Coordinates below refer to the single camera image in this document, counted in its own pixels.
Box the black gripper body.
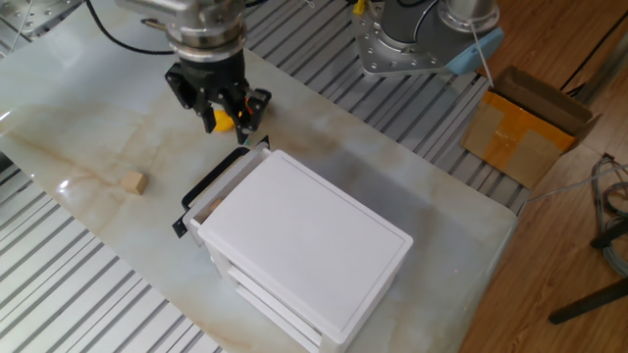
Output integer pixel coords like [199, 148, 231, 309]
[175, 47, 246, 97]

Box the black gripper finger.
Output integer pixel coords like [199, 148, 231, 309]
[164, 62, 218, 134]
[218, 82, 273, 146]

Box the black drawer handle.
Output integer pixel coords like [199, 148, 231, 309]
[172, 135, 271, 240]

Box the white drawer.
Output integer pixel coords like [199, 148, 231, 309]
[183, 143, 273, 247]

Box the white drawer cabinet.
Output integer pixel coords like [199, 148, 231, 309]
[197, 149, 414, 353]

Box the small wooden cube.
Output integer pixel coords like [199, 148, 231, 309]
[120, 171, 149, 196]

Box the perforated metal plate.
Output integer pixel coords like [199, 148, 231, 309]
[0, 0, 83, 38]

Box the cardboard box with orange tape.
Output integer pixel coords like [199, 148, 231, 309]
[459, 65, 602, 191]

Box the short black stand foot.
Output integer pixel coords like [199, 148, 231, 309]
[590, 219, 628, 250]

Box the black stand leg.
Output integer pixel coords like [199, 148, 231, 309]
[548, 277, 628, 326]

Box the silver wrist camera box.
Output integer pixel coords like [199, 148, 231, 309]
[116, 0, 193, 17]

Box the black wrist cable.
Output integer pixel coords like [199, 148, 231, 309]
[85, 0, 177, 56]

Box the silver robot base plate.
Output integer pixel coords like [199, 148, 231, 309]
[351, 3, 455, 77]

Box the white cable tie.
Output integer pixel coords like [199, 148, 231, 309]
[468, 19, 498, 92]

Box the thin grey floor cable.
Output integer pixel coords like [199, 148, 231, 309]
[527, 164, 628, 204]

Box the bundle of floor cables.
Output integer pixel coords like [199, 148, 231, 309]
[591, 153, 628, 278]

